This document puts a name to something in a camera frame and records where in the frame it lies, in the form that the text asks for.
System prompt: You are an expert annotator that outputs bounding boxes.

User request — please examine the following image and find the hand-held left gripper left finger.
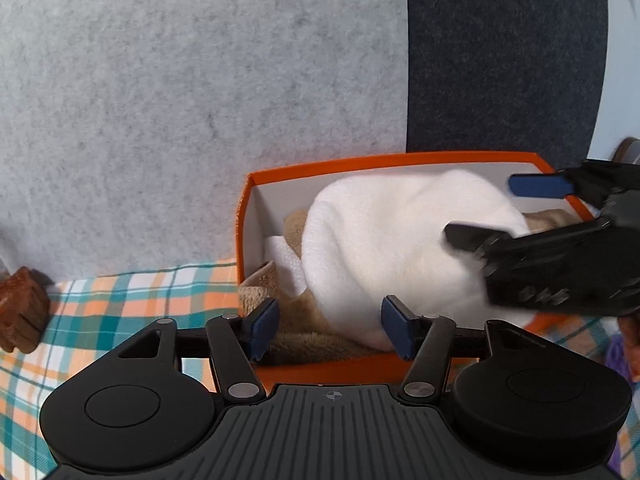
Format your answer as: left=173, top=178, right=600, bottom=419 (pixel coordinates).
left=117, top=297, right=280, bottom=405

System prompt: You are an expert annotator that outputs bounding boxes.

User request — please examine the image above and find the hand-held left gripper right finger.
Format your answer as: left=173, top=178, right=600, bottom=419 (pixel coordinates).
left=381, top=296, right=556, bottom=405

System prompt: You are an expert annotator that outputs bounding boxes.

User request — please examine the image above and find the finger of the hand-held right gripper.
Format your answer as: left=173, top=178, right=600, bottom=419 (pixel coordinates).
left=444, top=214, right=617, bottom=282
left=509, top=170, right=582, bottom=200

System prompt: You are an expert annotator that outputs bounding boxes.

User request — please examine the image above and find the tan towel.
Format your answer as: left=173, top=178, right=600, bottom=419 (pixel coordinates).
left=239, top=207, right=599, bottom=364

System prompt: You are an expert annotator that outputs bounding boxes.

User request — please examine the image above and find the orange cardboard box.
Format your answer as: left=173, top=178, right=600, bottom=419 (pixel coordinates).
left=234, top=151, right=599, bottom=392

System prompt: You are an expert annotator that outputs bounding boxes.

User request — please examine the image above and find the white fleece cloth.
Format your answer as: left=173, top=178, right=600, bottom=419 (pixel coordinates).
left=262, top=169, right=540, bottom=354

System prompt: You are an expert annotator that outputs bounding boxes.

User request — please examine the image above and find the purple cloth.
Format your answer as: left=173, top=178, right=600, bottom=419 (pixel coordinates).
left=602, top=332, right=640, bottom=387

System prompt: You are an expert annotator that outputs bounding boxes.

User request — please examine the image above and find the plaid tablecloth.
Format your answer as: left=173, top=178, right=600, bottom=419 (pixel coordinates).
left=0, top=257, right=640, bottom=480

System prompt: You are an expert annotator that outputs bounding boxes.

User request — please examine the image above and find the brown wooden ornament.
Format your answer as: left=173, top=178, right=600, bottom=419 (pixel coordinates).
left=0, top=267, right=52, bottom=354

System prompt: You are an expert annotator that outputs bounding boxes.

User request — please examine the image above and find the dark blue felt wall panel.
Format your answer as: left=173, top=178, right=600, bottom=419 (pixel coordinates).
left=405, top=0, right=609, bottom=159

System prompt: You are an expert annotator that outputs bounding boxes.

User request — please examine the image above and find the grey felt wall panel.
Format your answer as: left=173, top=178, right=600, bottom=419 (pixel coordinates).
left=0, top=0, right=409, bottom=282

